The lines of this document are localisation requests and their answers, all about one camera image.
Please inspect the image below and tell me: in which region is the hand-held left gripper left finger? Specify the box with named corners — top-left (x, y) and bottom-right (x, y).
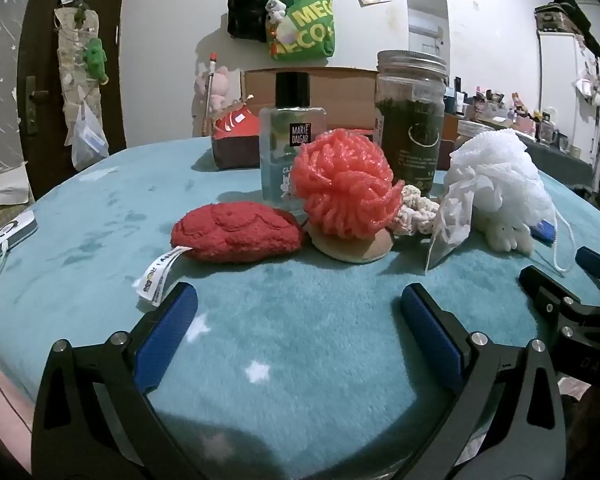
top-left (31, 281), bottom-right (216, 480)

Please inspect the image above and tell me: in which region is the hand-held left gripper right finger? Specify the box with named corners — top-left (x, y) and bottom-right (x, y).
top-left (380, 282), bottom-right (567, 480)

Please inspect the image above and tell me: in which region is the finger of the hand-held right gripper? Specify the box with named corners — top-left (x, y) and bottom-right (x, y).
top-left (575, 246), bottom-right (600, 307)
top-left (518, 265), bottom-right (600, 348)

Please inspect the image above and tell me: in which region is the beige round sponge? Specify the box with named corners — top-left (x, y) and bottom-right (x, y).
top-left (307, 222), bottom-right (395, 264)

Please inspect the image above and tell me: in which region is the cream knitted scrunchie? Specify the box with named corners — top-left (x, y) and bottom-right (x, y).
top-left (392, 185), bottom-right (443, 236)

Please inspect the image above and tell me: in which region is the white bath pouf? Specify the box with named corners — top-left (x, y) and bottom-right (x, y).
top-left (442, 129), bottom-right (577, 274)

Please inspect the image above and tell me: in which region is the coral bath pouf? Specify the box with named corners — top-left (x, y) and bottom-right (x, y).
top-left (294, 129), bottom-right (405, 240)

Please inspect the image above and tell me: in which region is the cardboard box with red lining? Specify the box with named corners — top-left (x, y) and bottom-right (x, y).
top-left (211, 66), bottom-right (461, 170)

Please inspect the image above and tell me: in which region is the table with dark cloth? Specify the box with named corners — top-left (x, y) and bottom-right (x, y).
top-left (445, 110), bottom-right (598, 198)

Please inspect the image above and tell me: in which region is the row of cosmetics bottles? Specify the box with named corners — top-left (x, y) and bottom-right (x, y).
top-left (450, 76), bottom-right (581, 156)

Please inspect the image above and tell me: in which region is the pink bed sheet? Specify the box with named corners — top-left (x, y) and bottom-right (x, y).
top-left (0, 355), bottom-right (36, 471)

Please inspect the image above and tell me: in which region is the white wardrobe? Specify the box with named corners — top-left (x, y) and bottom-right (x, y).
top-left (535, 30), bottom-right (600, 171)

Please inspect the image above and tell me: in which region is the glass jar of dark leaves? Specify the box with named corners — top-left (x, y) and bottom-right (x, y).
top-left (375, 50), bottom-right (448, 198)

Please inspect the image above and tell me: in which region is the clear bottle with black cap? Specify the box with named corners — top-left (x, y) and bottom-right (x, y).
top-left (258, 71), bottom-right (327, 211)

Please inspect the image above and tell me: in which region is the clear plastic bag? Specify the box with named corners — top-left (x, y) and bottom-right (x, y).
top-left (66, 102), bottom-right (110, 172)

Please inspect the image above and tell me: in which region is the dark storage box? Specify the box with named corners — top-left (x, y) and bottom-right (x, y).
top-left (534, 0), bottom-right (593, 36)

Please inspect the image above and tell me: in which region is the pink plush toy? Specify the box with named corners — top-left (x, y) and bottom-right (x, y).
top-left (195, 65), bottom-right (231, 111)

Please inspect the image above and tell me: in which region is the stick with red tip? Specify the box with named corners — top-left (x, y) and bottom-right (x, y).
top-left (202, 52), bottom-right (218, 136)

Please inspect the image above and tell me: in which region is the beige hanging organizer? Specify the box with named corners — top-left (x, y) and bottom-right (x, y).
top-left (54, 4), bottom-right (103, 106)

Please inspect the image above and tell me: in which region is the green plush toy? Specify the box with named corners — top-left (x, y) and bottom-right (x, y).
top-left (82, 37), bottom-right (110, 83)

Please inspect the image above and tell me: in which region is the dark wooden door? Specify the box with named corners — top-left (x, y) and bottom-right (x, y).
top-left (17, 0), bottom-right (128, 201)

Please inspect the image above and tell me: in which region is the black bag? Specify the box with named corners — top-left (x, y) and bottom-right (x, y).
top-left (226, 0), bottom-right (272, 42)

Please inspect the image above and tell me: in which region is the green tote bag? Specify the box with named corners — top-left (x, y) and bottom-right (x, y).
top-left (267, 0), bottom-right (337, 61)

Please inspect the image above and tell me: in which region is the white plush charm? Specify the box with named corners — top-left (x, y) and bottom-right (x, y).
top-left (265, 0), bottom-right (288, 43)

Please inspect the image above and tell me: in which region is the white device with cable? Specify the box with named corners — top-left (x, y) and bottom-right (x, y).
top-left (0, 210), bottom-right (38, 266)

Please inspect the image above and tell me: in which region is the metal door handle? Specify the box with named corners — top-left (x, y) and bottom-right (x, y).
top-left (24, 76), bottom-right (48, 135)

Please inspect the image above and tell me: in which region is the wall mirror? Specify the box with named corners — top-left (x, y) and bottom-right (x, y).
top-left (405, 0), bottom-right (451, 86)

